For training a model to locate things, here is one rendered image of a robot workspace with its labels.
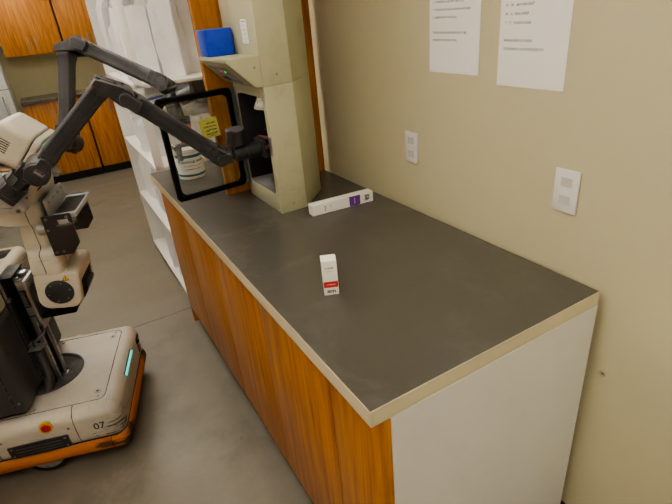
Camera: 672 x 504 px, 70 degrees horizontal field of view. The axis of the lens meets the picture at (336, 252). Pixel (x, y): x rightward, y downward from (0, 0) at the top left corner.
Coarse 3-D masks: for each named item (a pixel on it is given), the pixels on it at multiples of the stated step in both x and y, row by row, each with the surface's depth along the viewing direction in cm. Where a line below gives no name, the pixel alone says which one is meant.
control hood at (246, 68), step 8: (224, 56) 171; (232, 56) 168; (240, 56) 165; (248, 56) 162; (256, 56) 161; (208, 64) 178; (216, 64) 169; (224, 64) 160; (232, 64) 158; (240, 64) 159; (248, 64) 160; (256, 64) 162; (232, 72) 165; (240, 72) 160; (248, 72) 161; (256, 72) 162; (240, 80) 169; (248, 80) 162; (256, 80) 163
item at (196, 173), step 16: (224, 96) 190; (176, 112) 181; (192, 112) 185; (208, 112) 188; (224, 112) 192; (192, 128) 187; (208, 128) 190; (224, 128) 194; (176, 144) 185; (224, 144) 196; (176, 160) 187; (192, 160) 191; (208, 160) 194; (192, 176) 193; (208, 176) 197; (224, 176) 201; (192, 192) 195
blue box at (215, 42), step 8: (200, 32) 172; (208, 32) 170; (216, 32) 171; (224, 32) 172; (200, 40) 175; (208, 40) 170; (216, 40) 172; (224, 40) 173; (232, 40) 175; (200, 48) 178; (208, 48) 171; (216, 48) 173; (224, 48) 174; (232, 48) 176; (208, 56) 173; (216, 56) 174
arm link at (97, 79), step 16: (96, 80) 151; (112, 80) 157; (96, 96) 154; (112, 96) 155; (80, 112) 155; (64, 128) 156; (80, 128) 157; (48, 144) 157; (64, 144) 158; (48, 160) 158; (32, 176) 157; (48, 176) 159
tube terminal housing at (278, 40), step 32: (224, 0) 172; (256, 0) 154; (288, 0) 164; (256, 32) 158; (288, 32) 165; (288, 64) 167; (256, 96) 174; (288, 96) 171; (288, 128) 175; (288, 160) 180; (256, 192) 206; (288, 192) 185
